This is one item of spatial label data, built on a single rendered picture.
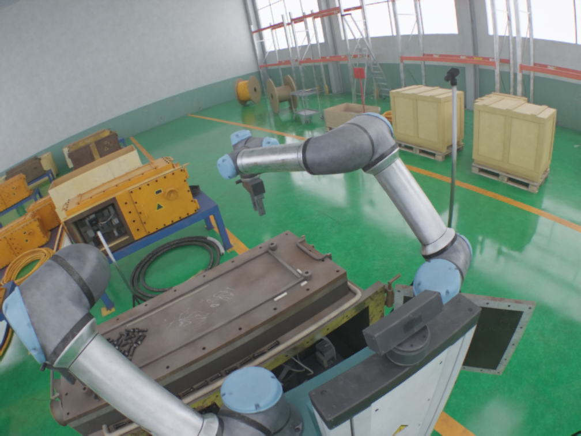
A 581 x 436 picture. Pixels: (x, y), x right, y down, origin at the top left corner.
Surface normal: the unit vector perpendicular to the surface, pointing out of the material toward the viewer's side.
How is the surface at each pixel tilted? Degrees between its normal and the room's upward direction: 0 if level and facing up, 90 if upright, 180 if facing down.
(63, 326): 54
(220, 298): 0
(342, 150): 72
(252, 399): 7
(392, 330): 61
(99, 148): 90
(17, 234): 90
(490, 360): 90
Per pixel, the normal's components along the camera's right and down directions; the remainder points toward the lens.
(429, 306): 0.30, -0.07
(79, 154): 0.55, 0.34
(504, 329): -0.44, 0.53
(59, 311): 0.70, -0.56
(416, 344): -0.18, -0.84
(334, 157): -0.20, 0.41
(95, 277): 0.97, -0.13
